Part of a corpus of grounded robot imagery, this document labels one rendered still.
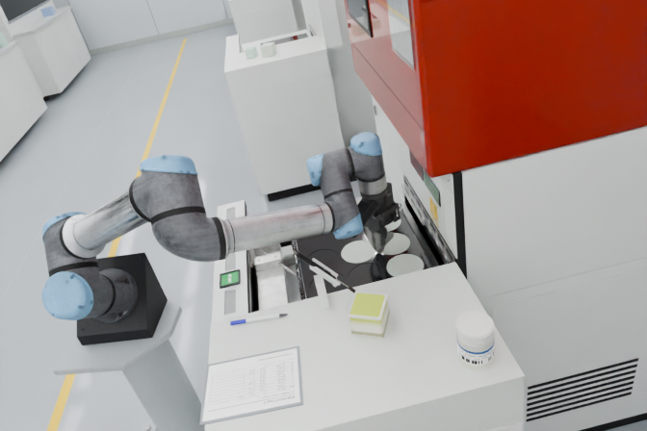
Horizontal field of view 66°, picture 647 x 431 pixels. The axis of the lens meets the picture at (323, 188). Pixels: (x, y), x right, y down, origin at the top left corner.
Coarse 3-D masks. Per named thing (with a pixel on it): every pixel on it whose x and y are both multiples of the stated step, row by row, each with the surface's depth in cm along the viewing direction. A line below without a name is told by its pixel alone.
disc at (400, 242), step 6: (396, 234) 149; (396, 240) 147; (402, 240) 146; (408, 240) 146; (390, 246) 145; (396, 246) 144; (402, 246) 144; (408, 246) 143; (384, 252) 143; (390, 252) 143; (396, 252) 142
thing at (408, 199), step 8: (408, 192) 159; (408, 200) 159; (408, 208) 164; (416, 208) 151; (416, 216) 159; (424, 216) 147; (416, 224) 156; (424, 224) 145; (424, 232) 152; (432, 232) 140; (424, 240) 150; (432, 240) 139; (432, 248) 145; (440, 248) 134; (432, 256) 144; (440, 256) 135; (448, 256) 131; (440, 264) 139
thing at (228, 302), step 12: (228, 204) 170; (240, 204) 168; (228, 216) 164; (240, 216) 162; (240, 252) 146; (216, 264) 143; (228, 264) 143; (240, 264) 141; (216, 276) 138; (240, 276) 137; (216, 288) 134; (228, 288) 133; (240, 288) 133; (216, 300) 130; (228, 300) 130; (240, 300) 128; (216, 312) 127; (228, 312) 126; (240, 312) 125
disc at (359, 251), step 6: (348, 246) 149; (354, 246) 148; (360, 246) 147; (366, 246) 147; (372, 246) 146; (342, 252) 147; (348, 252) 146; (354, 252) 146; (360, 252) 145; (366, 252) 145; (372, 252) 144; (348, 258) 144; (354, 258) 144; (360, 258) 143; (366, 258) 143
